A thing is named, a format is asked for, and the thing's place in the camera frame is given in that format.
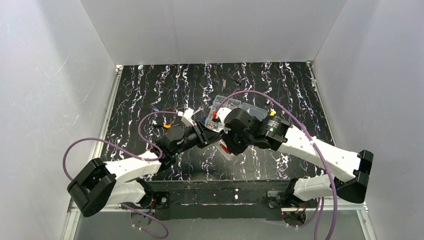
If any white AC remote control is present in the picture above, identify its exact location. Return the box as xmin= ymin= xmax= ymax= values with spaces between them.
xmin=213 ymin=139 xmax=235 ymax=161

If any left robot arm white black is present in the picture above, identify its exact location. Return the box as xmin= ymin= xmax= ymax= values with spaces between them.
xmin=67 ymin=121 xmax=221 ymax=217

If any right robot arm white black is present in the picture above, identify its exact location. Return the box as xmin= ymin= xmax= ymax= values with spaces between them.
xmin=216 ymin=107 xmax=374 ymax=204

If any clear plastic screw organizer box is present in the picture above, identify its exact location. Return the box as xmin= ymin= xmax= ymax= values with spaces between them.
xmin=203 ymin=95 xmax=269 ymax=133

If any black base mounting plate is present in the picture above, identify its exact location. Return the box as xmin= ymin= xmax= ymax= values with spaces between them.
xmin=125 ymin=179 xmax=318 ymax=221

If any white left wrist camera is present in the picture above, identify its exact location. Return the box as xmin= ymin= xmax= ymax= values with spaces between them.
xmin=177 ymin=108 xmax=195 ymax=127

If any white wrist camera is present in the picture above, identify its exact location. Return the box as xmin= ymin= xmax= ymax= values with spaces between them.
xmin=177 ymin=108 xmax=195 ymax=127
xmin=211 ymin=107 xmax=232 ymax=128

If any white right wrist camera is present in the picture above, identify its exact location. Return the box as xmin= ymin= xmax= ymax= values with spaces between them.
xmin=211 ymin=107 xmax=232 ymax=128

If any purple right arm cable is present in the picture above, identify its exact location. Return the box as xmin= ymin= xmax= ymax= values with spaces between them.
xmin=216 ymin=90 xmax=339 ymax=240

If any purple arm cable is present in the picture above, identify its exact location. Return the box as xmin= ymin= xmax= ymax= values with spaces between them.
xmin=62 ymin=111 xmax=183 ymax=239
xmin=216 ymin=90 xmax=339 ymax=240

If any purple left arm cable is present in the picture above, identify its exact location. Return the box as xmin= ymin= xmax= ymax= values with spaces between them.
xmin=62 ymin=111 xmax=183 ymax=239

